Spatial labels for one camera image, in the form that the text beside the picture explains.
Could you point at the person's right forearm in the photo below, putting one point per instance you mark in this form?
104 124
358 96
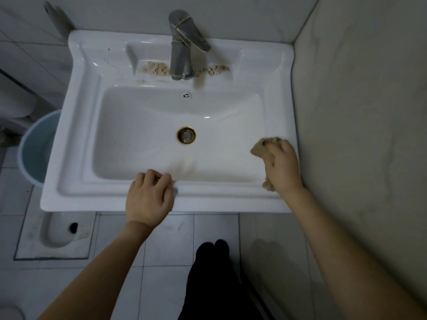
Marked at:
347 263

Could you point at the white ceramic sink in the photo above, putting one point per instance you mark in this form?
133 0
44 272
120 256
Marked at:
133 136

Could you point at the person's right fingers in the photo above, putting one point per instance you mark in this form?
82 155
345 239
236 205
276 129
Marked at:
277 149

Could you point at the person's left hand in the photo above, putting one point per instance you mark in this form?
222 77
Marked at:
148 201

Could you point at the person's left forearm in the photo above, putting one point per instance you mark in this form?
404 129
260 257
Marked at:
100 276

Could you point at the white squat toilet pan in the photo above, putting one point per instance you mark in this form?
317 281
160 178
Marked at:
55 231

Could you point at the person's black trouser legs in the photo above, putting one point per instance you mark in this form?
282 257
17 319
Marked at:
213 286

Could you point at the tan rubber band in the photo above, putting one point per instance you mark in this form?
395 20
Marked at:
182 22

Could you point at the light blue plastic bucket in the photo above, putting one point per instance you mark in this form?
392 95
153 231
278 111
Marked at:
35 153

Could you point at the person's left fingers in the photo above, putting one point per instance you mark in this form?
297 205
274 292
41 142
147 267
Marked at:
153 179

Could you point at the person's right hand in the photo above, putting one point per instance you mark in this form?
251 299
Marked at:
283 169

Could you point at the brown cleaning cloth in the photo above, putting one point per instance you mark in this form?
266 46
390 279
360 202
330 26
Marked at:
258 148

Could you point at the silver metal faucet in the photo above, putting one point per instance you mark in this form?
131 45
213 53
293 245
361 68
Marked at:
180 56

